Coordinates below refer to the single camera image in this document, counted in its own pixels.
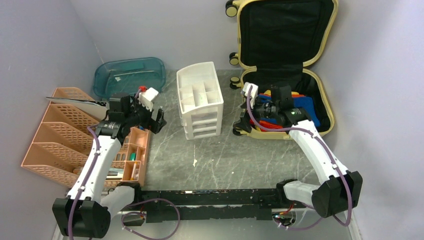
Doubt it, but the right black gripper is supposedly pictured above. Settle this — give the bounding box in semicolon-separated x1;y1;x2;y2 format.
233;93;279;133

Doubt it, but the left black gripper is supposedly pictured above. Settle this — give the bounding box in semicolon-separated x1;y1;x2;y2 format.
124;93;166;134

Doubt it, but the red cloth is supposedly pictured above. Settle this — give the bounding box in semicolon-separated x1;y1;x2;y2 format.
251;107;310;129

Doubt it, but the white plastic drawer unit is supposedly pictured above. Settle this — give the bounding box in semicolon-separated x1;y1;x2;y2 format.
176;61;224;140

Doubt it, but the teal plastic bin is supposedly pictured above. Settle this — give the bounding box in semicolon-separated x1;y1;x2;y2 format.
92;57;167;99

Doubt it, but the blue cloth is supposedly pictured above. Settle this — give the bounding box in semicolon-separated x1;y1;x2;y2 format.
257;92;322;128

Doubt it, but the yellow hard-shell suitcase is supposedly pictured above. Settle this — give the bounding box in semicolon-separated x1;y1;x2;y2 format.
225;0;339;136

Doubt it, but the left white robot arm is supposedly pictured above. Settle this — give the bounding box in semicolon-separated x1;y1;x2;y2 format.
52;87;167;240

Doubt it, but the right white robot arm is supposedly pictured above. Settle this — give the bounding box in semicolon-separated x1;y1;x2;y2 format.
241;83;363;226

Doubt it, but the grey folder in organizer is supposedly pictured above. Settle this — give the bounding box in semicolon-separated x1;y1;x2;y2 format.
46;97;109;120

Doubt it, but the orange mesh file organizer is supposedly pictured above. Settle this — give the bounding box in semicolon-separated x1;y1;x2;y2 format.
21;87;152;188

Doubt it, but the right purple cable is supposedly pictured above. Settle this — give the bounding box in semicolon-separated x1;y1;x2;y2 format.
245;84;354;232

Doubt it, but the purple cable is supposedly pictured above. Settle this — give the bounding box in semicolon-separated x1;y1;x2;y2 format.
245;84;354;232
67;86;181;240

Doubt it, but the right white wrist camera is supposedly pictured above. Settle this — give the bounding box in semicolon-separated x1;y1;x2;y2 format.
241;82;259;109

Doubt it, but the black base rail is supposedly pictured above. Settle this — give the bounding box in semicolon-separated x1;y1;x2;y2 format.
124;188;305;223

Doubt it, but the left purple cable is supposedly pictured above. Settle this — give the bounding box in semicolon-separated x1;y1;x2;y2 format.
67;86;181;240

